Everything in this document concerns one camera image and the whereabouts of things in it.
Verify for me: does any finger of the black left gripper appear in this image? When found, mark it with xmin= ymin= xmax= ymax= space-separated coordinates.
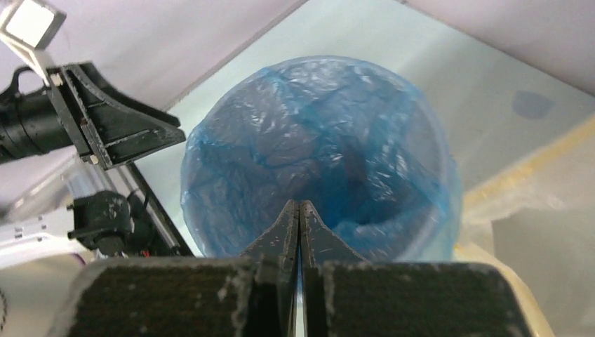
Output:
xmin=46 ymin=62 xmax=186 ymax=170

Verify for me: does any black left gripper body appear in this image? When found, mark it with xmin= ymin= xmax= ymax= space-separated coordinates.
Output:
xmin=1 ymin=67 xmax=74 ymax=163

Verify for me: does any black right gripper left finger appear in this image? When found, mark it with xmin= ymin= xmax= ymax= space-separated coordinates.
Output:
xmin=48 ymin=200 xmax=299 ymax=336

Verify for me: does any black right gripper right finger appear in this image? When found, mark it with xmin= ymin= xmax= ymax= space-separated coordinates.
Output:
xmin=299 ymin=201 xmax=535 ymax=336

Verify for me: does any grey plastic trash bin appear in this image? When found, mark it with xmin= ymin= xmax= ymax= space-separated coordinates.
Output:
xmin=180 ymin=55 xmax=464 ymax=264

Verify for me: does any translucent yellow-white trash bag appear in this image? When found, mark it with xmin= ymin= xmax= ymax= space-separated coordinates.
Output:
xmin=455 ymin=119 xmax=594 ymax=336

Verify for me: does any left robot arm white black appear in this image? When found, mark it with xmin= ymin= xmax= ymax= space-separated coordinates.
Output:
xmin=1 ymin=62 xmax=189 ymax=268

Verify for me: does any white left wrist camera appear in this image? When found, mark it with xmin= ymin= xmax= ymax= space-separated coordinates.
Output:
xmin=1 ymin=0 xmax=67 ymax=86

